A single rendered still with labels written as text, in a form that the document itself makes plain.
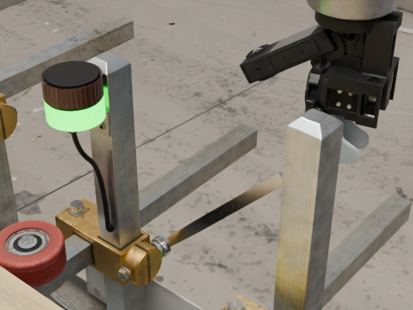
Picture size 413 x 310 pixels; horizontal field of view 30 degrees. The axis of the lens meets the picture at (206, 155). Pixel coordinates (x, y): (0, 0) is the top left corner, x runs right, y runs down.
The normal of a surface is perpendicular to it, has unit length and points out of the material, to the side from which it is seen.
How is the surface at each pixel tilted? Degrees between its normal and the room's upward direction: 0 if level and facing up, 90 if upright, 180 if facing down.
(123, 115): 90
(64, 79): 0
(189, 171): 0
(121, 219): 90
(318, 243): 90
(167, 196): 90
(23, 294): 0
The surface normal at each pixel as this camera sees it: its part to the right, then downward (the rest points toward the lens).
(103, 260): -0.64, 0.43
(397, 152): 0.00, -0.83
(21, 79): 0.77, 0.36
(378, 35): -0.44, 0.51
